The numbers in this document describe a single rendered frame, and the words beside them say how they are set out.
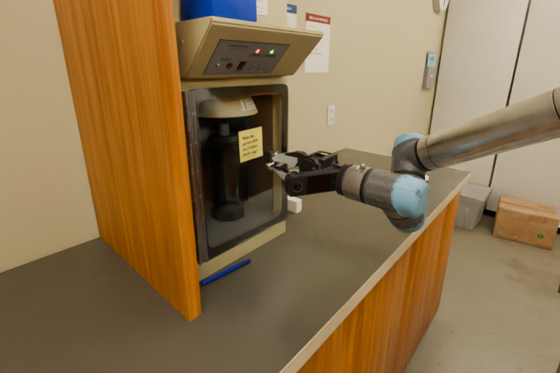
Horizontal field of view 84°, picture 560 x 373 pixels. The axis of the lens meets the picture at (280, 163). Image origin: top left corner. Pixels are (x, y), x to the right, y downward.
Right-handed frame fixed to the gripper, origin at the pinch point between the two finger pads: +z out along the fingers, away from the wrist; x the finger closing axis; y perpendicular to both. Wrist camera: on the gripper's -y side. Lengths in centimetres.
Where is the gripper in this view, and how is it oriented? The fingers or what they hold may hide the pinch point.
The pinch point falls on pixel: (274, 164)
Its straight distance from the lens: 77.6
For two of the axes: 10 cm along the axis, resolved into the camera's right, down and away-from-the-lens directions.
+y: 6.7, -2.6, 7.0
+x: -0.2, -9.5, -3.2
